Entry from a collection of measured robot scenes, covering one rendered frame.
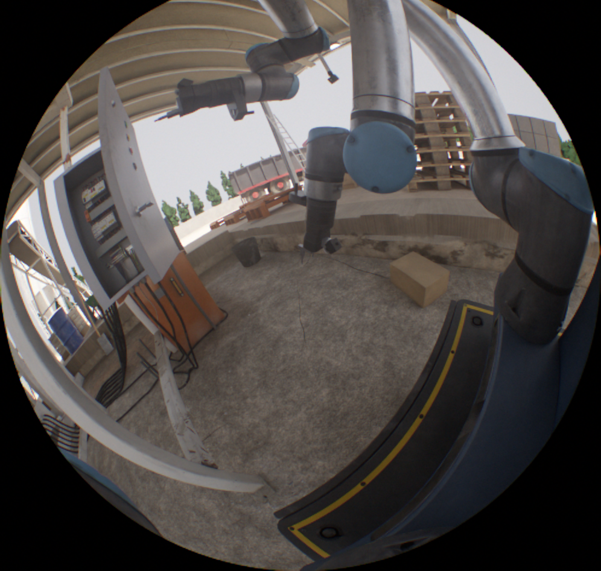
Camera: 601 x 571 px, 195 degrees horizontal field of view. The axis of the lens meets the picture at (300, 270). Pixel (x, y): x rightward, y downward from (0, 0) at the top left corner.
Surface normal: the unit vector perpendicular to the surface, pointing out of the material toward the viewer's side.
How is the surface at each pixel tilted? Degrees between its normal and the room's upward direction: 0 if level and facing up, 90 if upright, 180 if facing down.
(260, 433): 0
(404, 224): 91
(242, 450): 0
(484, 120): 97
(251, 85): 120
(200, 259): 90
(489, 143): 53
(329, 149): 82
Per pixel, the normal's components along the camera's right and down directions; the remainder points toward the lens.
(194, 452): -0.33, -0.83
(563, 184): -0.91, 0.36
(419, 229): -0.65, 0.56
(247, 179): 0.24, 0.39
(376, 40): -0.50, 0.54
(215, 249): 0.70, 0.11
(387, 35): -0.25, 0.60
